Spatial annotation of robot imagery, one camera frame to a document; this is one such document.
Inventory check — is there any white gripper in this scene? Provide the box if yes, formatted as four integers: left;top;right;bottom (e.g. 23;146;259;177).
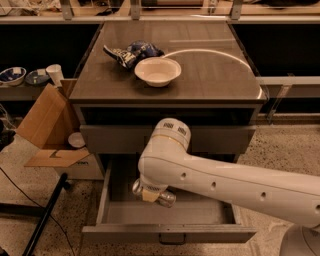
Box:
140;176;168;202

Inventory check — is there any silver blue redbull can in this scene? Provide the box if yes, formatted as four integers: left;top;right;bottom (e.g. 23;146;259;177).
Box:
132;179;176;208

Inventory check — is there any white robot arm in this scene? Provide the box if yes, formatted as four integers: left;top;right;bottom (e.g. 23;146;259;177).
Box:
138;118;320;256

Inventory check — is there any open middle drawer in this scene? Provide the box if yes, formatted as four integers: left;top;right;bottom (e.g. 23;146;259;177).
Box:
83;155;256;243

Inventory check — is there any upper grey drawer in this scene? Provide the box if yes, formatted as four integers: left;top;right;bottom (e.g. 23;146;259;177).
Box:
80;125;256;154

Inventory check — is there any grey drawer cabinet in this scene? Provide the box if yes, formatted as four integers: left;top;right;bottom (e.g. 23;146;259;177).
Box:
70;20;266;167

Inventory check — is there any white box under cardboard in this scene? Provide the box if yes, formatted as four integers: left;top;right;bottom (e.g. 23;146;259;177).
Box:
55;154;104;180

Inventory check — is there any brown cardboard box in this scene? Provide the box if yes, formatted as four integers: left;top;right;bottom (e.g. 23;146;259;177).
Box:
16;84;90;168

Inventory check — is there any black metal stand leg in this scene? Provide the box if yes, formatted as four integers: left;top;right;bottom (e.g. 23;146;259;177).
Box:
0;173;70;256

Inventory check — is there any blue chip bag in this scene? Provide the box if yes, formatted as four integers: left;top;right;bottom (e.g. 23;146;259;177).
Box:
103;40;164;70

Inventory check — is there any white paper cup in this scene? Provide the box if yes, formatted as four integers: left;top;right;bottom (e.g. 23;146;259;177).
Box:
46;64;64;86

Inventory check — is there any blue bowl with card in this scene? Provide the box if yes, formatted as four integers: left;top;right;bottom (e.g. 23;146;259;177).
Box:
25;69;50;87

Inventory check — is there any blue white bowl left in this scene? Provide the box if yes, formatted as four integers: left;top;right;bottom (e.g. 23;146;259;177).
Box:
0;67;26;86

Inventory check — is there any black lower drawer handle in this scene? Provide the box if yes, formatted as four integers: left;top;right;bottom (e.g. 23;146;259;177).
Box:
158;233;186;245

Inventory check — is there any black floor cable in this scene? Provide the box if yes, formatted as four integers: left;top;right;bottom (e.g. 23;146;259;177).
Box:
0;166;77;256

